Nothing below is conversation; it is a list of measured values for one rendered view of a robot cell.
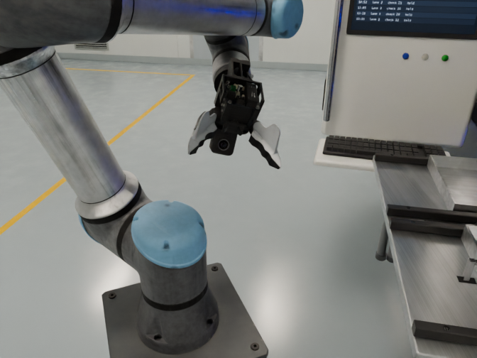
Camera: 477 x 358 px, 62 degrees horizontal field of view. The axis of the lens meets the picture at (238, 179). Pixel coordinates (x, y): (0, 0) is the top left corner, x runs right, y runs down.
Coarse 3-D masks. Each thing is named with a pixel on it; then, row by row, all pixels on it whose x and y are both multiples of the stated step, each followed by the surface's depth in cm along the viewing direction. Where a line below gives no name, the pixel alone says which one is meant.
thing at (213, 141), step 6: (216, 132) 75; (228, 132) 75; (216, 138) 75; (222, 138) 75; (228, 138) 75; (234, 138) 75; (210, 144) 76; (216, 144) 75; (222, 144) 75; (228, 144) 75; (234, 144) 76; (216, 150) 75; (222, 150) 76; (228, 150) 76
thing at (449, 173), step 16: (432, 160) 107; (448, 160) 109; (464, 160) 108; (432, 176) 105; (448, 176) 106; (464, 176) 106; (448, 192) 92; (464, 192) 98; (448, 208) 91; (464, 208) 87
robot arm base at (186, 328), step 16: (208, 288) 72; (144, 304) 69; (160, 304) 65; (192, 304) 67; (208, 304) 70; (144, 320) 69; (160, 320) 67; (176, 320) 66; (192, 320) 67; (208, 320) 72; (144, 336) 69; (160, 336) 69; (176, 336) 67; (192, 336) 68; (208, 336) 70; (160, 352) 68; (176, 352) 68
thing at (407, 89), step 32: (352, 0) 128; (384, 0) 125; (416, 0) 123; (448, 0) 121; (352, 32) 132; (384, 32) 130; (416, 32) 127; (448, 32) 125; (352, 64) 137; (384, 64) 134; (416, 64) 132; (448, 64) 129; (352, 96) 142; (384, 96) 139; (416, 96) 136; (448, 96) 134; (352, 128) 148; (384, 128) 144; (416, 128) 141; (448, 128) 138
